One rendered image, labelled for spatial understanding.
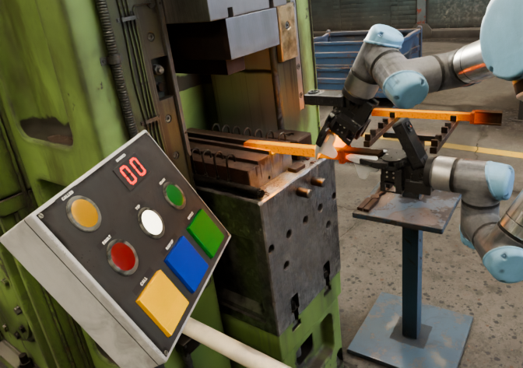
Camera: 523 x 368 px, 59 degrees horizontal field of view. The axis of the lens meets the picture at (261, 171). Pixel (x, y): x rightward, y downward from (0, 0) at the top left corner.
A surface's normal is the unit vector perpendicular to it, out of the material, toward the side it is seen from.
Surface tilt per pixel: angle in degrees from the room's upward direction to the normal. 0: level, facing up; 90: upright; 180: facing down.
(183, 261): 60
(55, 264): 90
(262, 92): 90
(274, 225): 90
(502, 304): 0
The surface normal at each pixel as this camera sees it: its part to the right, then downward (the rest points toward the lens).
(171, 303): 0.78, -0.47
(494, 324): -0.12, -0.91
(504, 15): -0.98, 0.07
